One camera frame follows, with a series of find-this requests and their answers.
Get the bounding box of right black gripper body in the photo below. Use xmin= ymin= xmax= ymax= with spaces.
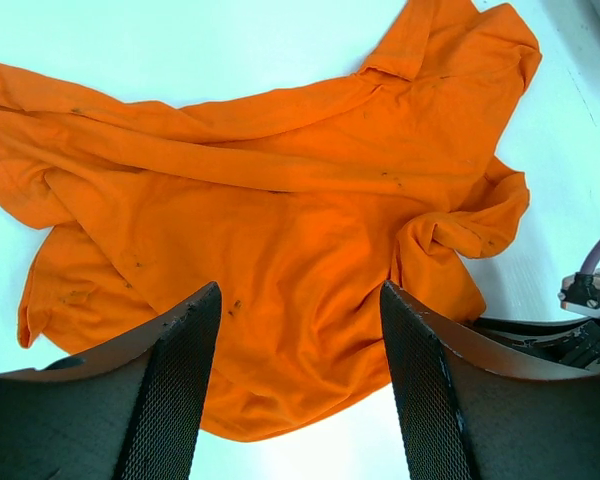
xmin=472 ymin=317 xmax=600 ymax=373

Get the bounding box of orange t shirt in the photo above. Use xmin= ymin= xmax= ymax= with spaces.
xmin=0 ymin=1 xmax=541 ymax=442

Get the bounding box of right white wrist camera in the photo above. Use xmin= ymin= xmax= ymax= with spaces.
xmin=558 ymin=268 xmax=600 ymax=319

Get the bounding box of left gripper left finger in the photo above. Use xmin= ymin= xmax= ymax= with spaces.
xmin=0 ymin=283 xmax=222 ymax=479

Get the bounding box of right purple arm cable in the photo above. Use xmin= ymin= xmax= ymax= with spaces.
xmin=579 ymin=227 xmax=600 ymax=275

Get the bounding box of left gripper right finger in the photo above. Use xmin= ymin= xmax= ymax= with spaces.
xmin=380 ymin=282 xmax=600 ymax=479

